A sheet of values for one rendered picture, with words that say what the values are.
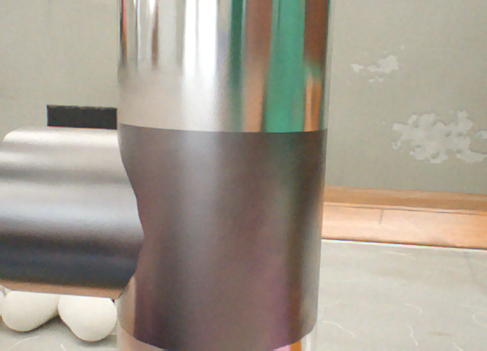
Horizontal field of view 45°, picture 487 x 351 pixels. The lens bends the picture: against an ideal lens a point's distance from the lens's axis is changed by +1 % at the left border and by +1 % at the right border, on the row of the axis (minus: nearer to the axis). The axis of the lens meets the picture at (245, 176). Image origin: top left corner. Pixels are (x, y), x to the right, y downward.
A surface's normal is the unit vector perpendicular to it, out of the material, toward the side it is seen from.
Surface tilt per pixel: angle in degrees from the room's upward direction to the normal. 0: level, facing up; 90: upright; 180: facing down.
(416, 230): 45
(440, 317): 0
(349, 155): 90
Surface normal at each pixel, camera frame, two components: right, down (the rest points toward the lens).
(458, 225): -0.06, -0.59
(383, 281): 0.04, -0.99
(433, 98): -0.07, 0.11
